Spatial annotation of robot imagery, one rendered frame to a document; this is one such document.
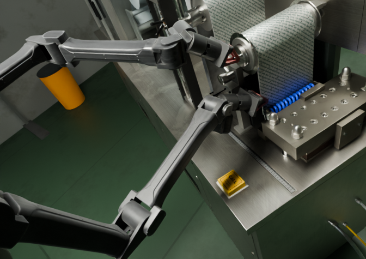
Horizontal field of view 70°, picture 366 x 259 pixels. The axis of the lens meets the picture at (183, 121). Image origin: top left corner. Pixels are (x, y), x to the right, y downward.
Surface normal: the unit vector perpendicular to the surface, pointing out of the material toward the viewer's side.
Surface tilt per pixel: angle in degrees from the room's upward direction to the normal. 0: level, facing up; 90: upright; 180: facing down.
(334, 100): 0
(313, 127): 0
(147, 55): 93
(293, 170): 0
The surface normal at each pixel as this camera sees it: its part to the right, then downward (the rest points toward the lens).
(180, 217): -0.29, -0.71
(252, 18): 0.45, 0.51
